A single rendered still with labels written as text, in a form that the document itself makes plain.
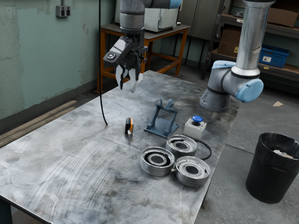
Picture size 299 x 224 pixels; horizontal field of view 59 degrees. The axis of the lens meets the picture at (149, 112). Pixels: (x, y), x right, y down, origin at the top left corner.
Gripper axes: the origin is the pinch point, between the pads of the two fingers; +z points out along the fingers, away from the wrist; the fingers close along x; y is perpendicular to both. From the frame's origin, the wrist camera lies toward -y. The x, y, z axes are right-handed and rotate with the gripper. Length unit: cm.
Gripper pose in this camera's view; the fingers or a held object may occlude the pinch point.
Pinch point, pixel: (126, 88)
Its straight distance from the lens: 92.3
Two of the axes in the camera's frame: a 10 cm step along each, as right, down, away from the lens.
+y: 5.0, -3.7, 7.8
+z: -0.7, 8.8, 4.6
